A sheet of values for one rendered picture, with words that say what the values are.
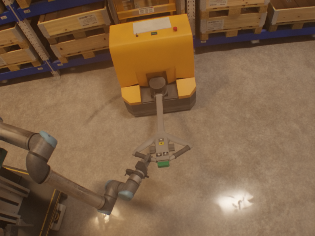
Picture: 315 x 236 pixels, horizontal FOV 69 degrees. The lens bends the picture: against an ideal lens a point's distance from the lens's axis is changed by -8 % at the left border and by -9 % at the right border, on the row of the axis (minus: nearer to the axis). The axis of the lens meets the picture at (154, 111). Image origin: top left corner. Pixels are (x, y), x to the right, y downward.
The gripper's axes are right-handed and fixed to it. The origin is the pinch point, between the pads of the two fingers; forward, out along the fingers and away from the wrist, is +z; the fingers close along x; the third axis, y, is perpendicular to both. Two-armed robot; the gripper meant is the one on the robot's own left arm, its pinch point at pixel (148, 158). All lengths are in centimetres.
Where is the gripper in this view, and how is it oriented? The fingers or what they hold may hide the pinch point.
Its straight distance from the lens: 179.1
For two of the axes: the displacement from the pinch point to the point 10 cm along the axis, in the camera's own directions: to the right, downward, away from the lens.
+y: 8.8, 2.1, -4.2
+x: -1.4, -7.3, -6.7
